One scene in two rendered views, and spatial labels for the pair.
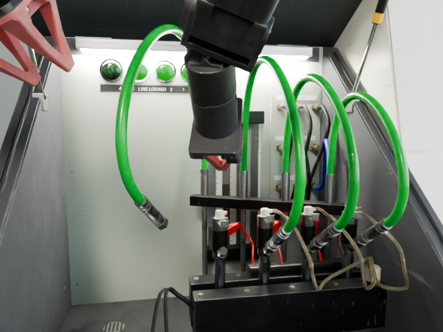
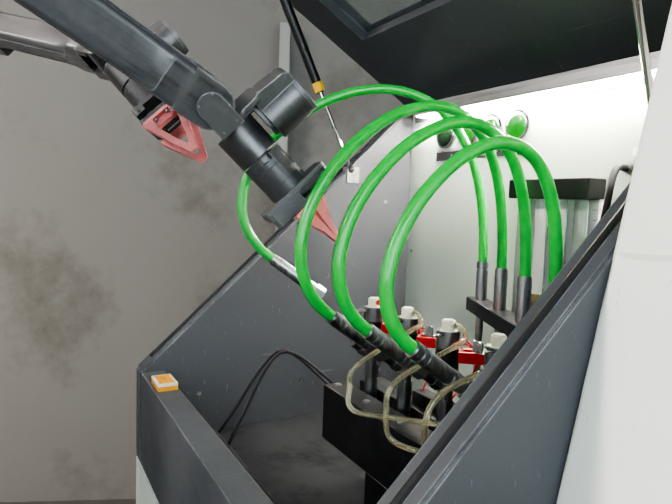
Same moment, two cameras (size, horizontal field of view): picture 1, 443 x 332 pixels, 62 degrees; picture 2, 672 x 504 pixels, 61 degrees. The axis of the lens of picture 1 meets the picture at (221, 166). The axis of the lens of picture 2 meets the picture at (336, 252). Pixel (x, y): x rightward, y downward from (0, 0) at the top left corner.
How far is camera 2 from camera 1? 80 cm
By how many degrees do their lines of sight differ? 71
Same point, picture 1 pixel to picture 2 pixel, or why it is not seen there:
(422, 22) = not seen: outside the picture
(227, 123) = (266, 187)
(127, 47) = not seen: hidden behind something
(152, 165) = (471, 253)
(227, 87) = (238, 154)
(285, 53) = (636, 69)
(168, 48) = (483, 98)
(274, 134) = not seen: hidden behind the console
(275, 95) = (632, 148)
